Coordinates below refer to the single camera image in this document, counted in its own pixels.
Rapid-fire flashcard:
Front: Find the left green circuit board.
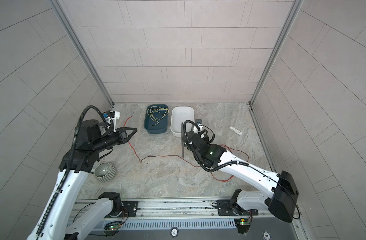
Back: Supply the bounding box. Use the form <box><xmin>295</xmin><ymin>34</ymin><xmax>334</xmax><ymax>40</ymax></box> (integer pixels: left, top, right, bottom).
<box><xmin>104</xmin><ymin>221</ymin><xmax>123</xmax><ymax>235</ymax></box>

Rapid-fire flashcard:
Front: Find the right green circuit board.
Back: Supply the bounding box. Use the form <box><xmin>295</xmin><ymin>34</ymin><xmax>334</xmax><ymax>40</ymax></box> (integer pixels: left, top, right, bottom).
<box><xmin>234</xmin><ymin>218</ymin><xmax>252</xmax><ymax>234</ymax></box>

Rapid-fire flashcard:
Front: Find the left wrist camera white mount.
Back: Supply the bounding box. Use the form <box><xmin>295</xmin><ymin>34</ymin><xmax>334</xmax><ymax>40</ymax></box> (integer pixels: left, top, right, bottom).
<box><xmin>103</xmin><ymin>110</ymin><xmax>120</xmax><ymax>133</ymax></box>

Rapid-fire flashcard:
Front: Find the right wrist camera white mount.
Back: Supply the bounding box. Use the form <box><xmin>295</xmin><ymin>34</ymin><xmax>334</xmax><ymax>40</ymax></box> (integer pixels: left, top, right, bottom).
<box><xmin>192</xmin><ymin>119</ymin><xmax>208</xmax><ymax>138</ymax></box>

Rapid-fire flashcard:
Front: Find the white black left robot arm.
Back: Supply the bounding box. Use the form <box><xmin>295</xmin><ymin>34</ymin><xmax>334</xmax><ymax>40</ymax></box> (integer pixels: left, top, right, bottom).
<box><xmin>28</xmin><ymin>105</ymin><xmax>138</xmax><ymax>240</ymax></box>

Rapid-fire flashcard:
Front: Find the red cable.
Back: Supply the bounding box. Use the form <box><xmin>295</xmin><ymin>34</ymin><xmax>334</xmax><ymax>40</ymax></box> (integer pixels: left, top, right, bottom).
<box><xmin>123</xmin><ymin>116</ymin><xmax>250</xmax><ymax>183</ymax></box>

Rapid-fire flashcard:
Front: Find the yellow cable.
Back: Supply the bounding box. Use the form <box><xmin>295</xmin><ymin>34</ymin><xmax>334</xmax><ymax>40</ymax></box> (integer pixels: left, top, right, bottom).
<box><xmin>146</xmin><ymin>105</ymin><xmax>169</xmax><ymax>127</ymax></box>

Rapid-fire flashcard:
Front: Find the white plastic tray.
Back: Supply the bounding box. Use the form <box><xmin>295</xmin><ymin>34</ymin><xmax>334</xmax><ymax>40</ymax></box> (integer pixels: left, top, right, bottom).
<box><xmin>170</xmin><ymin>106</ymin><xmax>195</xmax><ymax>137</ymax></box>

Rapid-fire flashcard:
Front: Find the green circuit board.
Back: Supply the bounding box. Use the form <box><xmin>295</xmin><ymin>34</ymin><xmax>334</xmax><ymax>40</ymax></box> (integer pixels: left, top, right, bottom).
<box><xmin>234</xmin><ymin>218</ymin><xmax>252</xmax><ymax>234</ymax></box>
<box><xmin>104</xmin><ymin>221</ymin><xmax>123</xmax><ymax>235</ymax></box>

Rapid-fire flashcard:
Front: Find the dark teal plastic tray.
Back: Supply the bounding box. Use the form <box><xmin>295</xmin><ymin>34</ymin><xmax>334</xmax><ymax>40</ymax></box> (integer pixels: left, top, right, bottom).
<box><xmin>144</xmin><ymin>104</ymin><xmax>169</xmax><ymax>134</ymax></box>

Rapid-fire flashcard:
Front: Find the aluminium corner wall profile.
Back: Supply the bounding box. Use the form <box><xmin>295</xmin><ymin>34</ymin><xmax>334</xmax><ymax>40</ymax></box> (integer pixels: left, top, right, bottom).
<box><xmin>249</xmin><ymin>0</ymin><xmax>303</xmax><ymax>106</ymax></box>
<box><xmin>48</xmin><ymin>0</ymin><xmax>114</xmax><ymax>107</ymax></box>

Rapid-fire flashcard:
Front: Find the aluminium corner wall profile right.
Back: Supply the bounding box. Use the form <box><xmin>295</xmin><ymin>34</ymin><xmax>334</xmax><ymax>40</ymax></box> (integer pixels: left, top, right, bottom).
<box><xmin>249</xmin><ymin>0</ymin><xmax>303</xmax><ymax>106</ymax></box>

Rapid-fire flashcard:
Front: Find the white glue stick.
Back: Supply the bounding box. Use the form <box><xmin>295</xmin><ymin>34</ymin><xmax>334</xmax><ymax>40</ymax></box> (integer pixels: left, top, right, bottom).
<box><xmin>229</xmin><ymin>126</ymin><xmax>243</xmax><ymax>136</ymax></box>

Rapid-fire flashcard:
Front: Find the ribbed grey ceramic cup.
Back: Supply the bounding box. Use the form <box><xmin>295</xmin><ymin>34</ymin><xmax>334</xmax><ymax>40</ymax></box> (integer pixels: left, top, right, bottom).
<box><xmin>94</xmin><ymin>163</ymin><xmax>117</xmax><ymax>183</ymax></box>

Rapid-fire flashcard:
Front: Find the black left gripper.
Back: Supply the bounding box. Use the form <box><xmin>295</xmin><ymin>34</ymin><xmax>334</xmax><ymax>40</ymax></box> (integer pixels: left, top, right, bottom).
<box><xmin>91</xmin><ymin>127</ymin><xmax>138</xmax><ymax>154</ymax></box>

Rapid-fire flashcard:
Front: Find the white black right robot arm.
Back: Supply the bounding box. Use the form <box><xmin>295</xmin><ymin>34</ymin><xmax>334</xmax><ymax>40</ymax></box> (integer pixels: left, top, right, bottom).
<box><xmin>181</xmin><ymin>120</ymin><xmax>300</xmax><ymax>223</ymax></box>

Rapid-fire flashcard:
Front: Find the aluminium corner wall profile left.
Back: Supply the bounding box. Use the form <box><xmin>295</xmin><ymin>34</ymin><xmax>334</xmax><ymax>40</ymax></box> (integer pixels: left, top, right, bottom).
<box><xmin>48</xmin><ymin>0</ymin><xmax>114</xmax><ymax>107</ymax></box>

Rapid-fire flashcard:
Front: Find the grey perforated cable spool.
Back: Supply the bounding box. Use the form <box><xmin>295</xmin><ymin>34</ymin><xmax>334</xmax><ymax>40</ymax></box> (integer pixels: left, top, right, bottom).
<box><xmin>181</xmin><ymin>122</ymin><xmax>185</xmax><ymax>158</ymax></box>

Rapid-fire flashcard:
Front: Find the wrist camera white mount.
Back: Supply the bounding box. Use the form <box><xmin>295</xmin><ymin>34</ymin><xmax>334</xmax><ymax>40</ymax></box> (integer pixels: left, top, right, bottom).
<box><xmin>103</xmin><ymin>110</ymin><xmax>120</xmax><ymax>133</ymax></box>
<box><xmin>192</xmin><ymin>119</ymin><xmax>208</xmax><ymax>138</ymax></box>

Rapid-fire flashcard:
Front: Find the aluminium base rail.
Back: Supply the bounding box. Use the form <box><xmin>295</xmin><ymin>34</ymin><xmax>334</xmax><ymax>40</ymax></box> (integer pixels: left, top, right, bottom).
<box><xmin>65</xmin><ymin>198</ymin><xmax>283</xmax><ymax>237</ymax></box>

